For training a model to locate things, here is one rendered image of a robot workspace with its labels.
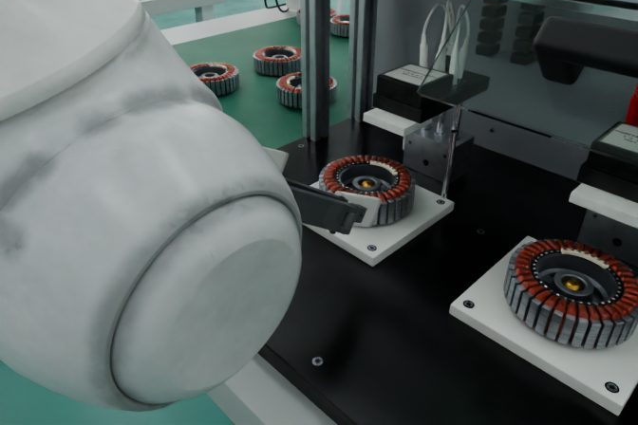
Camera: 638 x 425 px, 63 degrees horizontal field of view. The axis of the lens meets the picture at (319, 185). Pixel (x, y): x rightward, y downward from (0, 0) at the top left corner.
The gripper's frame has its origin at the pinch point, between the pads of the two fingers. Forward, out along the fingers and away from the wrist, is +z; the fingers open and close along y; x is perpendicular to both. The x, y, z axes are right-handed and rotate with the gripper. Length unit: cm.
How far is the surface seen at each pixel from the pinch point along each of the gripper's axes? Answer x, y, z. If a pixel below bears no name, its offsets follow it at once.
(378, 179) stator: 2.2, 0.7, 9.4
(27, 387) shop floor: -85, -80, 20
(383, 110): 9.9, -1.7, 8.4
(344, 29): 27, -57, 60
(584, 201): 8.4, 22.6, 6.6
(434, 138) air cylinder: 9.1, 0.5, 18.4
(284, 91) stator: 7.5, -34.1, 24.5
